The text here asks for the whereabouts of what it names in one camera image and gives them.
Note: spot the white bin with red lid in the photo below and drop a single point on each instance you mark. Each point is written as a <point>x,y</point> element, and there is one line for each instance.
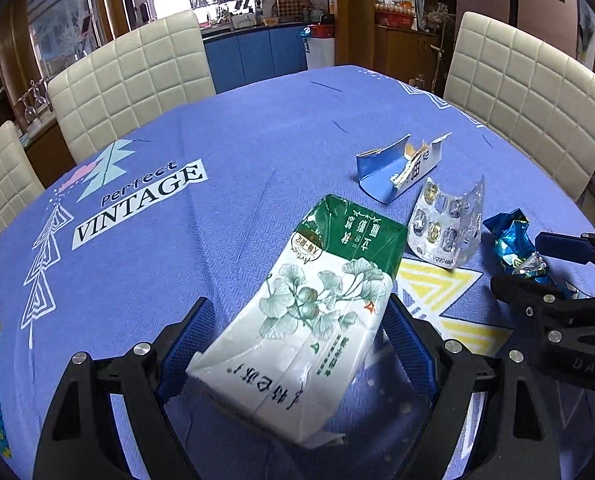
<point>321,52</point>

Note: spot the torn blue white carton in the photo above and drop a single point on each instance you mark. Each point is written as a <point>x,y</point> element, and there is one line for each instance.
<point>377,175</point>

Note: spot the silver blister pack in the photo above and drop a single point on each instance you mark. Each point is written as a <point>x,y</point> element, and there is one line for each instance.
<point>442,225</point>

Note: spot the green white carton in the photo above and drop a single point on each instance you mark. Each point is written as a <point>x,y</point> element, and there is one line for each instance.
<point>302,310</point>

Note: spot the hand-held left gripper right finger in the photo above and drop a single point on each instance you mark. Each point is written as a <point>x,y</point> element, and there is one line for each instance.
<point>410,345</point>

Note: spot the large cream quilted chair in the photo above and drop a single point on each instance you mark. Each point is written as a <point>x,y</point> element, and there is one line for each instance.
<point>527,95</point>

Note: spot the hanging wine glass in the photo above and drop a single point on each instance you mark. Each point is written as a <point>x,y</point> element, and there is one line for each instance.
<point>42,100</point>
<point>28,107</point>

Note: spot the wooden display cabinet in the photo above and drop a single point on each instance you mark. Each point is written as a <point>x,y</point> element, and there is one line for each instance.
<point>7,60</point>

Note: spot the checkered board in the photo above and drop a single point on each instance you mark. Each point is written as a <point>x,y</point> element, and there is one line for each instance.
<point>288,6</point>

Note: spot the wooden sideboard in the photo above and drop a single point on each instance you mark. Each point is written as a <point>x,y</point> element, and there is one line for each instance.
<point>402,50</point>

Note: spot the blue printed tablecloth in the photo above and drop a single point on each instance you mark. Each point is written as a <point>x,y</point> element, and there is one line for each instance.
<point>227,240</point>

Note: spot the blue foil wrapper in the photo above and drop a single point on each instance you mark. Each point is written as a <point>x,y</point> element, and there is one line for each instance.
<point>515,245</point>

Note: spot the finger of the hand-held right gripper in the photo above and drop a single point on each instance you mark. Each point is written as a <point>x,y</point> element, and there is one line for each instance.
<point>567,247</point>
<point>522,292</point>

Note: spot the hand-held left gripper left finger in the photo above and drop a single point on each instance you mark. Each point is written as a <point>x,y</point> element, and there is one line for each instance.
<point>192,332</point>

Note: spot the blue kitchen cabinets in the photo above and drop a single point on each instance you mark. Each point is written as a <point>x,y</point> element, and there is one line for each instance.
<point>252,55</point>

